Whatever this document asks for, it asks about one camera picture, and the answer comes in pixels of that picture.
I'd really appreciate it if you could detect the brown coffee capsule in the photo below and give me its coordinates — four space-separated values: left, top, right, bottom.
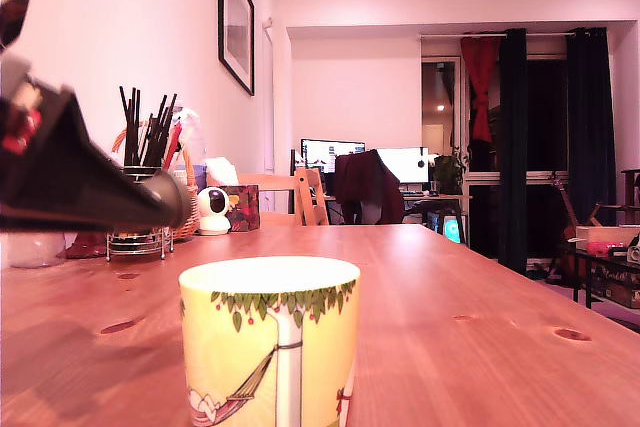
143 170 194 231

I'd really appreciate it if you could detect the red glass goblet bowl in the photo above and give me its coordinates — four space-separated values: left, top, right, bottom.
64 231 110 260

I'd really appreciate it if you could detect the black chopstick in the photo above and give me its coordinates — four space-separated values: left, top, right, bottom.
118 85 131 167
150 92 179 167
131 88 139 167

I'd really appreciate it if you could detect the clear bottle with blue cap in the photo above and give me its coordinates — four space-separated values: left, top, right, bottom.
4 231 67 269

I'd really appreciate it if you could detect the white tissue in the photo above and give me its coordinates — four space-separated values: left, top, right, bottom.
205 156 240 187

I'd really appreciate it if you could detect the floral tissue box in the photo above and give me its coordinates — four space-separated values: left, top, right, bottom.
220 184 261 233

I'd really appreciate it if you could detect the black framed picture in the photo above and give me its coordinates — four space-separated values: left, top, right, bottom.
217 0 256 97

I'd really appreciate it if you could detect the wooden chair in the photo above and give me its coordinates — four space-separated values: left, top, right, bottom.
238 166 331 227

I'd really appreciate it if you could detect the yellow tree print mug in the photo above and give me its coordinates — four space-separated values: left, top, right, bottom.
178 255 362 427

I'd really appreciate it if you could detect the computer monitor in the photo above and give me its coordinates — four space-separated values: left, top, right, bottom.
300 138 367 183
375 146 431 186

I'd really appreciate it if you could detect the dark red jacket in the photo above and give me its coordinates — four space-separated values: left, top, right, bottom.
334 149 406 224

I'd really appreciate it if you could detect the wooden desk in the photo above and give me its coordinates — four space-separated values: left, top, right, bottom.
325 191 475 243

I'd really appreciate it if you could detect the green potted plant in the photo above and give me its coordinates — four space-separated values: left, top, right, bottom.
433 146 470 196

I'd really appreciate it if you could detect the computer tower with lit fan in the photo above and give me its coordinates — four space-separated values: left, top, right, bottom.
428 211 468 246

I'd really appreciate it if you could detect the red curtain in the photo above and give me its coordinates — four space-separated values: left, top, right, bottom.
460 35 502 143

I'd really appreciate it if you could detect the dark curtain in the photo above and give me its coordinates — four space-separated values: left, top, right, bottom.
565 26 618 226
498 28 530 276

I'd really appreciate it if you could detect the wooden guitar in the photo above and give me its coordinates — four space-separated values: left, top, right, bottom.
549 171 587 281

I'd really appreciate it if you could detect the black low table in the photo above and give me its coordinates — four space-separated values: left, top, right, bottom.
568 244 640 309

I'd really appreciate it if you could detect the pale wooden box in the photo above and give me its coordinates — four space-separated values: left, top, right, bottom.
574 224 640 251

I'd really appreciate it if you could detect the pink small object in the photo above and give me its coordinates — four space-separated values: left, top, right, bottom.
585 240 627 257

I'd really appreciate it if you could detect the dark board game box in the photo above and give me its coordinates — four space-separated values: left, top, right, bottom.
593 264 640 309

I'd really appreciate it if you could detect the wicker basket with handle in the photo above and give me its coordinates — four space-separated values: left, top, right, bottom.
110 119 201 241

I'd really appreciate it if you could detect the red handled utensil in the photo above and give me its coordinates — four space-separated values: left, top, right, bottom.
161 124 183 173

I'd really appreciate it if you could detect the small white round camera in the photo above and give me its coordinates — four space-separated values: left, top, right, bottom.
195 186 233 237

